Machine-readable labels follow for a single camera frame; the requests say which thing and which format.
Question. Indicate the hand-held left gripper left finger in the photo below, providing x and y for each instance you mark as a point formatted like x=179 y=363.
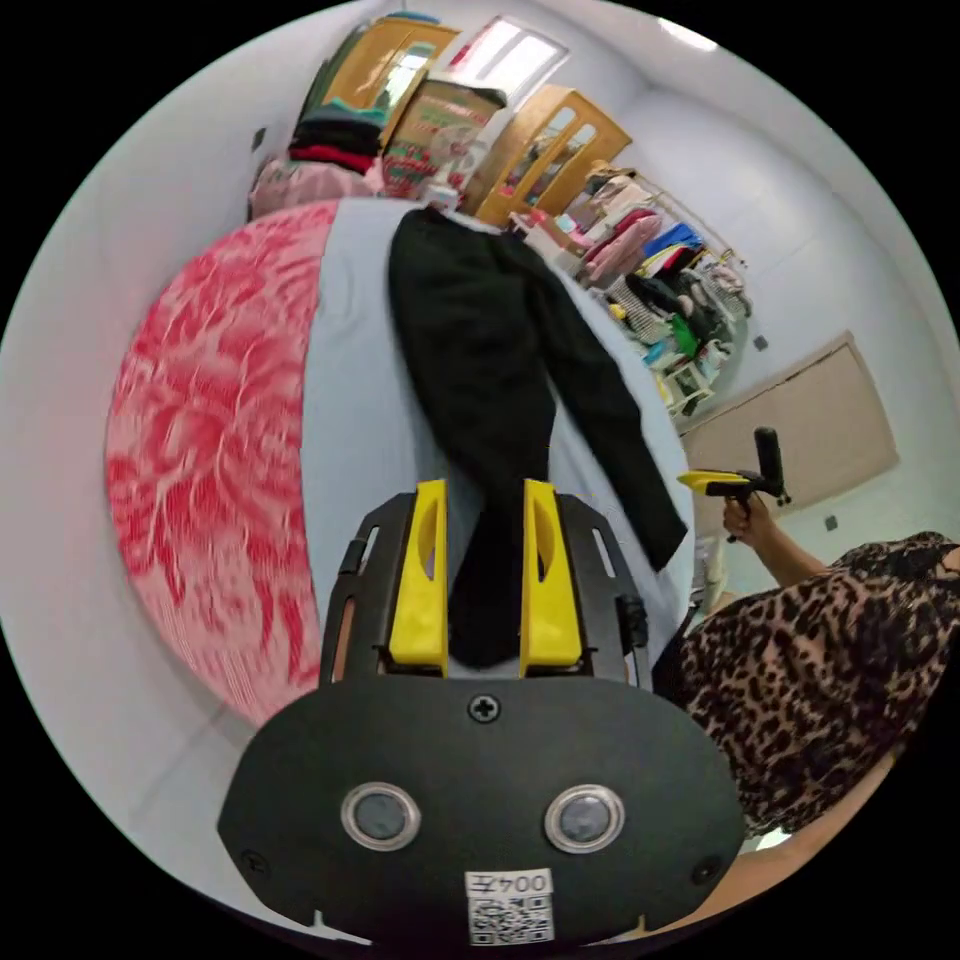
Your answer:
x=417 y=600

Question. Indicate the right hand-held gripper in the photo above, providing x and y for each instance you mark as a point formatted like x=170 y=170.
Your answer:
x=739 y=495

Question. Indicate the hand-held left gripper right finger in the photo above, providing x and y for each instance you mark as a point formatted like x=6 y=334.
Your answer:
x=553 y=615

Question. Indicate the black pants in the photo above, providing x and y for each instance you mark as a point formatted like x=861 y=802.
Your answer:
x=480 y=360

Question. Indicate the person's right forearm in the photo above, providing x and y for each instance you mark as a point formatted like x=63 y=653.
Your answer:
x=795 y=562

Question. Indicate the person's right hand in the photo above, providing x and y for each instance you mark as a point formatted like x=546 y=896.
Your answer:
x=754 y=529

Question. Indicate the white stool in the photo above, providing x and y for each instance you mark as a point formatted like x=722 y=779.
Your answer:
x=686 y=386

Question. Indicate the beige door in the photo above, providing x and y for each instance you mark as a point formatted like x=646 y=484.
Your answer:
x=802 y=427

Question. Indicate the clothes rack with garments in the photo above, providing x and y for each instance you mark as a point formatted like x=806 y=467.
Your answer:
x=667 y=277

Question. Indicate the person's body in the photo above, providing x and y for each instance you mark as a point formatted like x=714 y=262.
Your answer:
x=810 y=675

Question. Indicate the bed with red printed quilt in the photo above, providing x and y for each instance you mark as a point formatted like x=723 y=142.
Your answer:
x=217 y=420

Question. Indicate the wooden cupboard with glass doors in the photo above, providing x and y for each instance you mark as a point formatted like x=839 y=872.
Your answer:
x=551 y=150
x=379 y=67

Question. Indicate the pink pillow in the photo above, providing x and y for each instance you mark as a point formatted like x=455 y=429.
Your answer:
x=300 y=187

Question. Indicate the red and green printed carton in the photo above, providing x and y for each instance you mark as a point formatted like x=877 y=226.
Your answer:
x=427 y=131

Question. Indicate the pile of clothes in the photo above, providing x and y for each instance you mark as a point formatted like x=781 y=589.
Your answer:
x=336 y=139

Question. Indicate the window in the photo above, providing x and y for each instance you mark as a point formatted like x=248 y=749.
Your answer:
x=506 y=52

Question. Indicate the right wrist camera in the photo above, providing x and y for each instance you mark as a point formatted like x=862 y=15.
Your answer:
x=769 y=461

